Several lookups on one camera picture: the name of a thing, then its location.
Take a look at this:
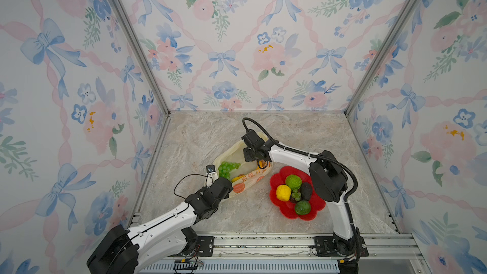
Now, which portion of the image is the pale yellow plastic bag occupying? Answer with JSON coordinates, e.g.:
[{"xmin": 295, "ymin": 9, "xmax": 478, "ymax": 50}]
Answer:
[{"xmin": 206, "ymin": 140, "xmax": 273, "ymax": 198}]

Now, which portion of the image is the yellow fruit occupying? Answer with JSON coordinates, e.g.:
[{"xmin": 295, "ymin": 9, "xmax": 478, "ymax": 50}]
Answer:
[{"xmin": 275, "ymin": 185, "xmax": 292, "ymax": 202}]

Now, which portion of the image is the purple mangosteen green calyx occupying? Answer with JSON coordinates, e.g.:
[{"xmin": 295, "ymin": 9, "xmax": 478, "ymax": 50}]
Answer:
[{"xmin": 290, "ymin": 190, "xmax": 302, "ymax": 204}]

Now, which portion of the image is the dark green avocado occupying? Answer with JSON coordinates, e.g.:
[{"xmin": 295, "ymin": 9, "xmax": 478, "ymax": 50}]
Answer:
[{"xmin": 294, "ymin": 200, "xmax": 311, "ymax": 216}]

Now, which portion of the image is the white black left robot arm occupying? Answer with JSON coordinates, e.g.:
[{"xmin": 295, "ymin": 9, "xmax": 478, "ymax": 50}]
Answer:
[{"xmin": 86, "ymin": 178, "xmax": 233, "ymax": 273}]

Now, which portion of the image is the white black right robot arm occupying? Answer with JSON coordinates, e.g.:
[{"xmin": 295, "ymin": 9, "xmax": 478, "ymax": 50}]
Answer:
[{"xmin": 242, "ymin": 129, "xmax": 358, "ymax": 242}]

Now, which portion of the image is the yellow banana in bag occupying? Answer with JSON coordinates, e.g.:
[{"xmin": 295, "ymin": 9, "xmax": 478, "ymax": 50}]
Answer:
[{"xmin": 231, "ymin": 161, "xmax": 269, "ymax": 183}]

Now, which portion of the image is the green grapes bunch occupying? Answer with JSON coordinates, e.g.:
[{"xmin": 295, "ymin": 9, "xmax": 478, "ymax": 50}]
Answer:
[{"xmin": 218, "ymin": 161, "xmax": 241, "ymax": 180}]

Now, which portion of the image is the red flower-shaped plate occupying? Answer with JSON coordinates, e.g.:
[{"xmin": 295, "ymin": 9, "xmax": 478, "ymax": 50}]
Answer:
[{"xmin": 269, "ymin": 166, "xmax": 326, "ymax": 221}]

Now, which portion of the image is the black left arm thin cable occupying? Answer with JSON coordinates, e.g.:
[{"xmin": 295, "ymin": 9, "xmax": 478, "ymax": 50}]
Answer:
[{"xmin": 173, "ymin": 164, "xmax": 217, "ymax": 200}]

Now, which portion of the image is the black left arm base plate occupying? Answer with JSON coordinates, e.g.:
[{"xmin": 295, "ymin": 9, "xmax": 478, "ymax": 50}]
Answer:
[{"xmin": 179, "ymin": 236, "xmax": 215, "ymax": 258}]

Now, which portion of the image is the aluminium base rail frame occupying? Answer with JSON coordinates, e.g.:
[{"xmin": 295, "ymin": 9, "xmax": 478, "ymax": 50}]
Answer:
[{"xmin": 138, "ymin": 233, "xmax": 432, "ymax": 273}]

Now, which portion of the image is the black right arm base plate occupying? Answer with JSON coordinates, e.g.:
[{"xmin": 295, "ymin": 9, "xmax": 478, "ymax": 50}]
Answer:
[{"xmin": 312, "ymin": 236, "xmax": 369, "ymax": 257}]

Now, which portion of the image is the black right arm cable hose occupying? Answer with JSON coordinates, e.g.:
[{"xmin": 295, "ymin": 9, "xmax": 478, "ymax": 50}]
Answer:
[{"xmin": 242, "ymin": 117, "xmax": 362, "ymax": 260}]

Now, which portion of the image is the aluminium corner frame post left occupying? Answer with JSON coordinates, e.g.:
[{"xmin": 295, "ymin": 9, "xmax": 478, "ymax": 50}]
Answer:
[{"xmin": 108, "ymin": 0, "xmax": 170, "ymax": 118}]

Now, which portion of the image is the aluminium corner frame post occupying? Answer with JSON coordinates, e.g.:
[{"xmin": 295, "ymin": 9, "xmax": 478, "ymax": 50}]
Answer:
[
  {"xmin": 108, "ymin": 0, "xmax": 170, "ymax": 118},
  {"xmin": 344, "ymin": 0, "xmax": 421, "ymax": 118}
]

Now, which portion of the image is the aluminium corner frame post right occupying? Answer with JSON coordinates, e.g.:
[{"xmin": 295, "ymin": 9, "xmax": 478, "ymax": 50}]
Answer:
[{"xmin": 344, "ymin": 0, "xmax": 421, "ymax": 118}]

